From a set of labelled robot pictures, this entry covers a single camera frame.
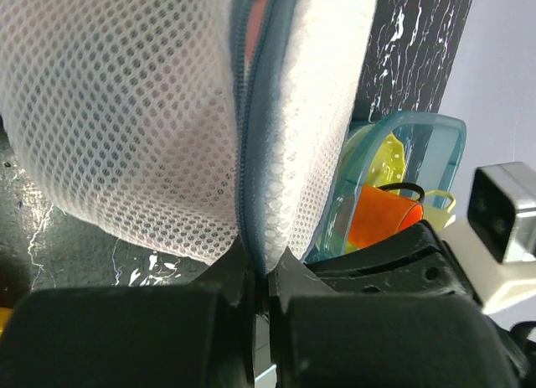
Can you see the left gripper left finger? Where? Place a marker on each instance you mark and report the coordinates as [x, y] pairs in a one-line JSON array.
[[200, 334]]

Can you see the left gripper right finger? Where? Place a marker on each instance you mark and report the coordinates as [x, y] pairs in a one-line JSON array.
[[323, 338]]

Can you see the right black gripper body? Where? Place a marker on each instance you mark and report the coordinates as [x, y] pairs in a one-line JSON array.
[[415, 261]]

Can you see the pink bra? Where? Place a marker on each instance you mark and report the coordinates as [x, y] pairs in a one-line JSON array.
[[253, 28]]

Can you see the pale yellow cup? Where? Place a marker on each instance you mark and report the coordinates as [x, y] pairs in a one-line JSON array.
[[438, 206]]

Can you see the orange plastic cup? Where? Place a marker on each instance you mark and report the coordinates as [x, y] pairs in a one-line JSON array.
[[384, 211]]

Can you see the yellow-green dotted plate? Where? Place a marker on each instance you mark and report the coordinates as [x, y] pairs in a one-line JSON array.
[[387, 166]]

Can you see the teal transparent plastic bin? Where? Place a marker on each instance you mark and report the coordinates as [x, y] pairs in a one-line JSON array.
[[434, 145]]

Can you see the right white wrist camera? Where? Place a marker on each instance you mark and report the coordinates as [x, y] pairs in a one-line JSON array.
[[494, 244]]

